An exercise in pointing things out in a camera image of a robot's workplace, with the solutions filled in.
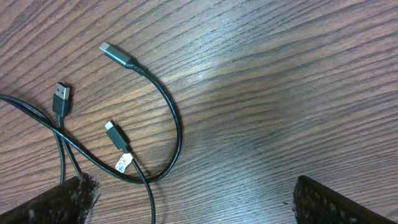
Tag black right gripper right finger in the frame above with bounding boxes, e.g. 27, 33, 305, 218
293, 175, 395, 224

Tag thin black usb cable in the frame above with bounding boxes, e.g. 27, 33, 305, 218
104, 120, 156, 224

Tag black usb cable silver plug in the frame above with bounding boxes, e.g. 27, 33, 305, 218
52, 82, 81, 184

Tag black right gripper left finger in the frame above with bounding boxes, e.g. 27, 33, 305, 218
1, 174, 100, 224

